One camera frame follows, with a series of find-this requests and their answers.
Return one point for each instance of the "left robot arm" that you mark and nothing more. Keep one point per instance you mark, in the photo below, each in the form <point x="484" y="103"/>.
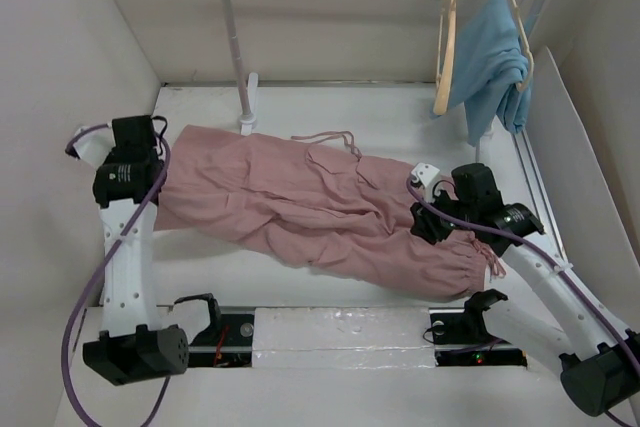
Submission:
<point x="135" y="343"/>

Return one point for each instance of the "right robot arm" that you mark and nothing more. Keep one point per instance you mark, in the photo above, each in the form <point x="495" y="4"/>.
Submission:
<point x="594" y="354"/>

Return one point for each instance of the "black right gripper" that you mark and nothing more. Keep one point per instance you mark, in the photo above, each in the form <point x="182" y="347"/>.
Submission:
<point x="424" y="224"/>

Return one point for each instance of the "light blue garment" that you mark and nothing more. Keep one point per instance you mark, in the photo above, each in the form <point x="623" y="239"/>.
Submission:
<point x="489" y="73"/>

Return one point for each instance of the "aluminium rail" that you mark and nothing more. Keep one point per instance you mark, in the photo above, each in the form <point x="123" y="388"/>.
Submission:
<point x="367" y="338"/>

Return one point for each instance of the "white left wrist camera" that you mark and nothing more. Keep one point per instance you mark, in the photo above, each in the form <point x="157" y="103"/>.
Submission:
<point x="88" y="142"/>

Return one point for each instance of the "wooden hanger with blue cloth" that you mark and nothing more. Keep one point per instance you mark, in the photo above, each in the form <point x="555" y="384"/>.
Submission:
<point x="524" y="45"/>

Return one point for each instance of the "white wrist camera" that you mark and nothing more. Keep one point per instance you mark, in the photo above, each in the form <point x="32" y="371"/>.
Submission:
<point x="88" y="142"/>
<point x="424" y="176"/>

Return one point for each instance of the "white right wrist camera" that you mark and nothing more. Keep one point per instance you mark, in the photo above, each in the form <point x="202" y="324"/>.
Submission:
<point x="424" y="176"/>

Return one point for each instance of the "empty wooden hanger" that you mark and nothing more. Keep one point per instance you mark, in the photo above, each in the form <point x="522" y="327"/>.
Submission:
<point x="445" y="55"/>

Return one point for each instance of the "pink trousers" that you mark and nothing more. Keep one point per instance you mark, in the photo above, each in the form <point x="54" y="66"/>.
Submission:
<point x="310" y="204"/>

